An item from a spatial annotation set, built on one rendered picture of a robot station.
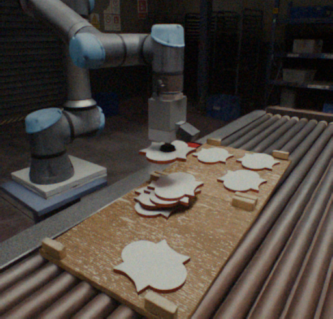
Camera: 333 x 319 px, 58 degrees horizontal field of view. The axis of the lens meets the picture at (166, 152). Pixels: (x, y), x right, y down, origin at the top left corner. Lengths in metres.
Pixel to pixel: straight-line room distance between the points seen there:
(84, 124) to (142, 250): 0.57
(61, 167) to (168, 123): 0.48
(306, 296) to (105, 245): 0.41
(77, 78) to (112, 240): 0.59
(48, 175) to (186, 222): 0.53
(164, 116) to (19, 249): 0.45
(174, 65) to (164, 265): 0.43
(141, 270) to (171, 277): 0.06
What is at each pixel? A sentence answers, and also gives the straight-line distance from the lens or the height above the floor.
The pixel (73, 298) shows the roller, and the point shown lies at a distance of 0.63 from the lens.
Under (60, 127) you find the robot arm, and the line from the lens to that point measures 1.06.
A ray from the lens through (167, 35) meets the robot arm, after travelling 0.72.
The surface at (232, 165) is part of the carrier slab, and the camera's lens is 1.09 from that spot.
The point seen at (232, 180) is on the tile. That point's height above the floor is 0.95.
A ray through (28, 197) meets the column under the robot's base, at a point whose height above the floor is 0.87.
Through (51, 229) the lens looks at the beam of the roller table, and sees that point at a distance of 0.83.
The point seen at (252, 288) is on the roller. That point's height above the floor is 0.92.
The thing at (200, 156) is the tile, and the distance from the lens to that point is 1.12.
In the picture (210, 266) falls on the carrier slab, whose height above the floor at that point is 0.94.
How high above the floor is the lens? 1.36
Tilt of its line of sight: 21 degrees down
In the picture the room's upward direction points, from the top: straight up
